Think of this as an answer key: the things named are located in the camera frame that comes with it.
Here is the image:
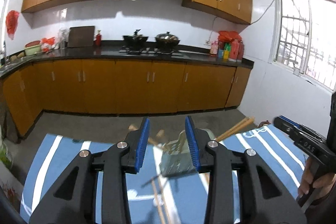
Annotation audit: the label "red plastic bag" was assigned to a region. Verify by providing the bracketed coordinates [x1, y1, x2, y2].
[41, 37, 55, 53]

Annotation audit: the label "dark cutting board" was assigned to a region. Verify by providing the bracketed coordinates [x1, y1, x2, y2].
[67, 26, 95, 48]

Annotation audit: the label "window with grille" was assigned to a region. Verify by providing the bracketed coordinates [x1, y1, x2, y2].
[272, 0, 335, 92]

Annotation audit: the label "green basin red lid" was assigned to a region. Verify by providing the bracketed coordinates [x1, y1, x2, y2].
[24, 40, 42, 56]

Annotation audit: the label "brown lower kitchen cabinets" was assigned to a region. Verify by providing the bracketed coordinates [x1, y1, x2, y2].
[1, 58, 252, 137]

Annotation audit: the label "blue striped tablecloth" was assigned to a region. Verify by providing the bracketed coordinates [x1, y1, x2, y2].
[20, 125, 307, 223]

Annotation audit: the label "person right hand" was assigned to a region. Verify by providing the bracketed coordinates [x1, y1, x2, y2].
[298, 157, 335, 200]

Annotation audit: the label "red bottles and bags group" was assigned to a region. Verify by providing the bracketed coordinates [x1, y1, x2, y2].
[210, 31, 244, 63]

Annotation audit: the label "black wok with lid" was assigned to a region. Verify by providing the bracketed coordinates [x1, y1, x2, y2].
[155, 32, 180, 51]

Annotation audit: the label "red wall decoration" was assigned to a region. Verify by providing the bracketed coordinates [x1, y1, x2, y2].
[6, 10, 19, 40]

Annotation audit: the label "green perforated utensil holder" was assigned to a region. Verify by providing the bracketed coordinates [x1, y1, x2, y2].
[159, 130, 207, 177]

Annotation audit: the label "black wok left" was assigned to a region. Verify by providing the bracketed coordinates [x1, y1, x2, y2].
[123, 29, 149, 50]

